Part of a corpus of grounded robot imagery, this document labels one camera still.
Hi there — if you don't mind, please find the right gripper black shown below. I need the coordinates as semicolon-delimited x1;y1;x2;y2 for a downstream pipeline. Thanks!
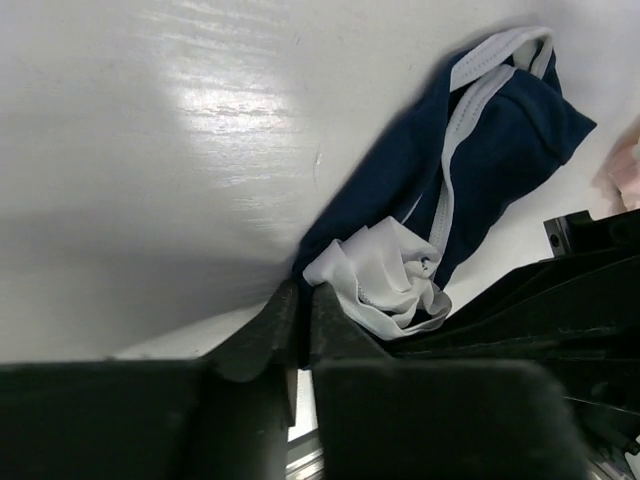
389;211;639;479

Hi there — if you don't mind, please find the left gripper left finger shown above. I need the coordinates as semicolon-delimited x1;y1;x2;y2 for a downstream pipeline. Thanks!
199;281;298;479

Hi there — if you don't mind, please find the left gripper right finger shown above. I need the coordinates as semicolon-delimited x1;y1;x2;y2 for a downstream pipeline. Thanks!
309;284;400;479

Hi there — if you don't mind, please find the navy blue underwear white trim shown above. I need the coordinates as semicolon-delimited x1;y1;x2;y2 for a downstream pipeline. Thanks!
292;26;595;341

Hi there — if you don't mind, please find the white pink grey underwear pile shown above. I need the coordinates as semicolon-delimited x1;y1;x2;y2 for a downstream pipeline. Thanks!
593;116;639;215

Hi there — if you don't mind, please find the aluminium rail frame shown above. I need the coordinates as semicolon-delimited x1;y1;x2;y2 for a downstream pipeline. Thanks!
285;430;324;480

